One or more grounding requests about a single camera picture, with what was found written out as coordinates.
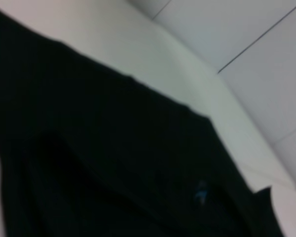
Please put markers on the black t-shirt with FREE print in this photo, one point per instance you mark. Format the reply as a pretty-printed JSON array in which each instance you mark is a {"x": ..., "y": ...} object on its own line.
[{"x": 88, "y": 148}]

